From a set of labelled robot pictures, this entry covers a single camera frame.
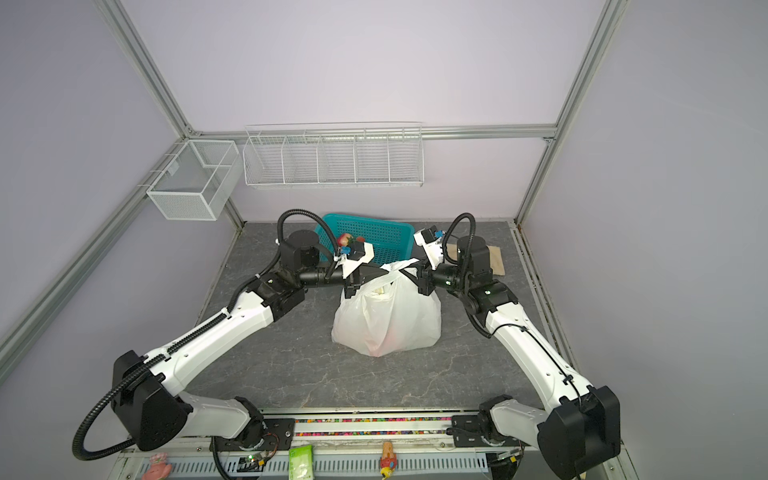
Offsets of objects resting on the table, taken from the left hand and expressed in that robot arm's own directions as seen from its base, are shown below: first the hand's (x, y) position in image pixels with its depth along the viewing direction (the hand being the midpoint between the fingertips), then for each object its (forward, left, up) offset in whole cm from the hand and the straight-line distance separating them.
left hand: (385, 272), depth 67 cm
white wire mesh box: (+43, +61, -6) cm, 75 cm away
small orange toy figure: (-33, +2, -28) cm, 43 cm away
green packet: (-32, +22, -28) cm, 48 cm away
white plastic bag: (-4, 0, -14) cm, 14 cm away
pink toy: (-31, +54, -29) cm, 69 cm away
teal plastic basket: (+35, -3, -29) cm, 45 cm away
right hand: (+4, -4, -4) cm, 7 cm away
